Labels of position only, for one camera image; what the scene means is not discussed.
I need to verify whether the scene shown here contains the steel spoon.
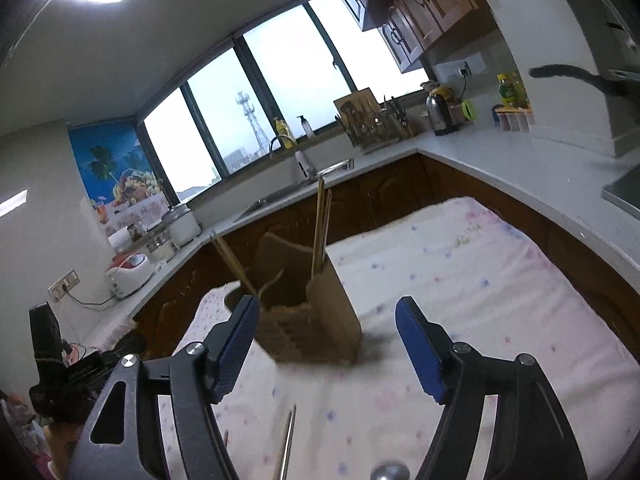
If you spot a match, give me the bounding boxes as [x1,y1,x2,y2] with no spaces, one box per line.
[370,461,411,480]

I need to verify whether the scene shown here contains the white pot with lid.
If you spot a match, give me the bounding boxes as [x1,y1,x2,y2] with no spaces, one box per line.
[161,204,202,248]

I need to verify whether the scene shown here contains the wooden cutting board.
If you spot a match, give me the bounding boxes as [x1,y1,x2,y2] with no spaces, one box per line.
[333,87,378,122]

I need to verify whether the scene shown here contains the brown wooden wall cabinets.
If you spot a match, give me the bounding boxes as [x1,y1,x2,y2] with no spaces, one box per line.
[320,0,478,73]

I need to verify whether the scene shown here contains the white dotted tablecloth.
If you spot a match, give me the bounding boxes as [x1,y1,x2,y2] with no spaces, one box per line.
[160,196,640,480]

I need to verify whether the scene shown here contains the yellow cooking oil bottle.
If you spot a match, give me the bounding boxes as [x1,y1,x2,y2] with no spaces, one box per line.
[496,74,519,108]

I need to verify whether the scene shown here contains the dish rack with knives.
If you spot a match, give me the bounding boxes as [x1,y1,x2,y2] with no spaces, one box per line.
[335,95,416,151]

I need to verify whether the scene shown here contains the brown wooden base cabinets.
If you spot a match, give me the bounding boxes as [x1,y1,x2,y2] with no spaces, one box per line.
[135,152,640,361]

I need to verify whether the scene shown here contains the row of spice jars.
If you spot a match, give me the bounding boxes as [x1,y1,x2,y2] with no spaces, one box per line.
[492,105,533,133]

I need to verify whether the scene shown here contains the tropical fruit wall poster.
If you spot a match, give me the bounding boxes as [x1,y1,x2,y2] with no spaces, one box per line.
[69,125,168,236]

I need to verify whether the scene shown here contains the white wall outlet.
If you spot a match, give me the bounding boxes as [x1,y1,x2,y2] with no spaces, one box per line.
[48,269,81,302]

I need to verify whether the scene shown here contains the yellow dish soap bottle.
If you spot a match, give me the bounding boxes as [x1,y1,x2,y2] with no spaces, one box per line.
[273,117,296,150]

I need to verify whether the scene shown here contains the glass jar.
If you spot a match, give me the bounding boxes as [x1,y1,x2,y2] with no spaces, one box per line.
[145,232,178,263]

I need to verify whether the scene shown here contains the chrome faucet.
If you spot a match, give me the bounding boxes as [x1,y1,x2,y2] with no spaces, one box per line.
[269,135,296,159]

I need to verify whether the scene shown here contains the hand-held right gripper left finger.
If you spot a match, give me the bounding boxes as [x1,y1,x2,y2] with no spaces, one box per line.
[67,294,261,480]

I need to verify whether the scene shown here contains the white lace cloth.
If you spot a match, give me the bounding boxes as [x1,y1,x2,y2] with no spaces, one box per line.
[85,317,138,351]

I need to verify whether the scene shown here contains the range hood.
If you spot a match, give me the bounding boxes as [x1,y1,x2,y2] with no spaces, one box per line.
[542,0,640,86]

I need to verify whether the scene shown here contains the gas stove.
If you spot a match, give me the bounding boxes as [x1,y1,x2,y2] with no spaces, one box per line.
[602,165,640,221]

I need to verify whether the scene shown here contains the lattice tower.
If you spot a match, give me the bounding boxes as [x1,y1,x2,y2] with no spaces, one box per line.
[235,89,268,153]

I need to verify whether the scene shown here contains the person's left forearm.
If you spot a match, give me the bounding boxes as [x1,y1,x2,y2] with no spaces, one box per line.
[42,420,86,480]

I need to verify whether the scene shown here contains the black wok with lid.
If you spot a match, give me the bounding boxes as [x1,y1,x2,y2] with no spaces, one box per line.
[530,64,640,111]

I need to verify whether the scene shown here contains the kitchen window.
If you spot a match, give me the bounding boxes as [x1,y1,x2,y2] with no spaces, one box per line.
[142,0,431,201]

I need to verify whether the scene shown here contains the steel electric kettle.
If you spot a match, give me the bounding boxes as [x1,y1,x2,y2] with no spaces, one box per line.
[425,82,461,136]

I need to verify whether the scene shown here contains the steel sink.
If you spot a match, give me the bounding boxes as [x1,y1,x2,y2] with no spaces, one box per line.
[235,158,355,221]

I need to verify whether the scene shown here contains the wooden utensil holder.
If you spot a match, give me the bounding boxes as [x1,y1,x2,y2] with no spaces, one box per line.
[225,232,363,367]

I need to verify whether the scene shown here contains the metal chopstick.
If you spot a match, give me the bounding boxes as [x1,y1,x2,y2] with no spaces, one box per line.
[272,404,298,480]

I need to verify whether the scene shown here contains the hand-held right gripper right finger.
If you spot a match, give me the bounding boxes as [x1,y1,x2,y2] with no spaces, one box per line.
[395,296,588,480]

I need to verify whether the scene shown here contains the white pink rice cooker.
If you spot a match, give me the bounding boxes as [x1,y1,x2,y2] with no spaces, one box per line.
[106,252,155,297]

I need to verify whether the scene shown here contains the rectangular wall light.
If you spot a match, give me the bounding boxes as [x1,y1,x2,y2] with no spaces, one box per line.
[0,190,28,218]

